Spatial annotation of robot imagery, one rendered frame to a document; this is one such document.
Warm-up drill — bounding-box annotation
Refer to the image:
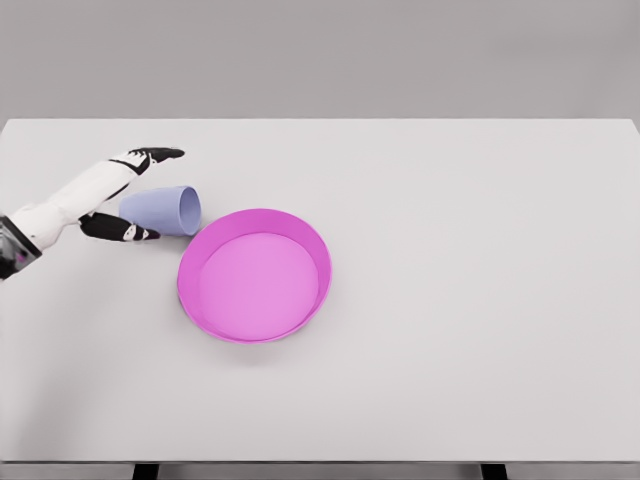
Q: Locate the lavender blue cup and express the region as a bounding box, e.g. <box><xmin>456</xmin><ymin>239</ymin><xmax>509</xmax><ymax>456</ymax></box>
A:
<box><xmin>118</xmin><ymin>185</ymin><xmax>203</xmax><ymax>236</ymax></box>

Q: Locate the pink round plate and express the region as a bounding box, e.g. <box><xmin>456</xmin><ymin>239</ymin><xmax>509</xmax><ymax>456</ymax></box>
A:
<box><xmin>177</xmin><ymin>208</ymin><xmax>333</xmax><ymax>344</ymax></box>

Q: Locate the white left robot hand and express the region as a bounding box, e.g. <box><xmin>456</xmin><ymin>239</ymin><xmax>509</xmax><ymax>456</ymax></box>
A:
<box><xmin>52</xmin><ymin>146</ymin><xmax>186</xmax><ymax>244</ymax></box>

